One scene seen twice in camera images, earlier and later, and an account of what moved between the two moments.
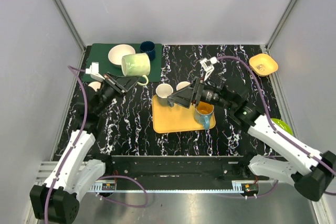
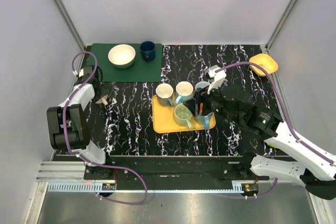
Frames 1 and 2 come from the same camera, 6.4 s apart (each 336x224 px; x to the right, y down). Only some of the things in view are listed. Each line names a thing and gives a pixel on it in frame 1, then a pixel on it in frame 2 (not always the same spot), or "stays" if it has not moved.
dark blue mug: x=148 y=47 stays
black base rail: x=181 y=169 stays
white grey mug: x=163 y=91 stays
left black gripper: x=115 y=84 → x=98 y=92
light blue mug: x=203 y=113 stays
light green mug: x=136 y=65 → x=182 y=116
